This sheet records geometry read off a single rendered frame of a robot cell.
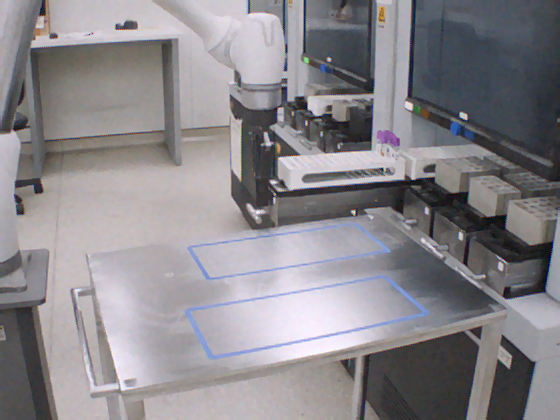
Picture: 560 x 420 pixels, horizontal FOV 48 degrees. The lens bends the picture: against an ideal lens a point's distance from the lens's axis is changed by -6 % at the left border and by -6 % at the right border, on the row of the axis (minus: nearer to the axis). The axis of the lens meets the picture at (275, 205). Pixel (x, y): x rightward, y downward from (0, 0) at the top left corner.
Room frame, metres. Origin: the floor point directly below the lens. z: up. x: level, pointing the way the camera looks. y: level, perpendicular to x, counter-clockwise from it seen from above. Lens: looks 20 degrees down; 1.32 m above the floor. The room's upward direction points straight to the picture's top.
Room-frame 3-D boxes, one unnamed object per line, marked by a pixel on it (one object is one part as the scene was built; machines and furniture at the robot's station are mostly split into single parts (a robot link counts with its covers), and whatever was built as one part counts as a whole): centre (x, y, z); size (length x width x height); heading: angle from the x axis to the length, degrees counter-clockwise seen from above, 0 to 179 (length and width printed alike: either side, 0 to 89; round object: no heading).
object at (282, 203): (1.58, -0.29, 0.78); 0.73 x 0.14 x 0.09; 106
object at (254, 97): (1.49, 0.03, 1.03); 0.09 x 0.09 x 0.06
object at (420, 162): (1.63, -0.46, 0.83); 0.30 x 0.10 x 0.06; 106
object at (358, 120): (1.99, -0.26, 0.85); 0.12 x 0.02 x 0.06; 16
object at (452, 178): (1.46, -0.41, 0.85); 0.12 x 0.02 x 0.06; 17
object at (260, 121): (1.49, 0.03, 0.96); 0.08 x 0.07 x 0.09; 16
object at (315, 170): (1.55, -0.16, 0.83); 0.30 x 0.10 x 0.06; 106
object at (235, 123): (3.26, 0.21, 0.43); 0.27 x 0.02 x 0.36; 16
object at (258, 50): (1.50, 0.04, 1.14); 0.13 x 0.11 x 0.16; 22
